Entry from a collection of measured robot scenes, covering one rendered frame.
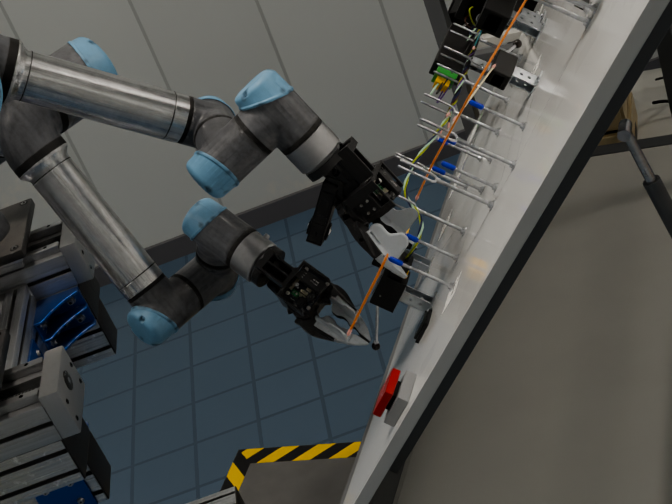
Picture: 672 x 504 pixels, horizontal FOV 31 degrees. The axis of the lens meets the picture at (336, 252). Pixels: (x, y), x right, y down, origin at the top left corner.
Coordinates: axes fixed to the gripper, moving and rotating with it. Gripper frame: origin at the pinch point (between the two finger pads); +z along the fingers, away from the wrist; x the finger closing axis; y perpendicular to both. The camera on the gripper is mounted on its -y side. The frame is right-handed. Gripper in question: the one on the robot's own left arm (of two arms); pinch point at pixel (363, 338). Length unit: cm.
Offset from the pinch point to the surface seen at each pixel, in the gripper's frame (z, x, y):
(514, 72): -1.5, 42.3, 22.8
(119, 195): -155, 22, -215
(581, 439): 36.3, 8.3, -5.1
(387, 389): 13.3, -7.7, 27.8
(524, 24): -13, 63, -4
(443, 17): -39, 73, -43
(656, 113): 3, 100, -87
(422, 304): 5.8, 8.6, 7.7
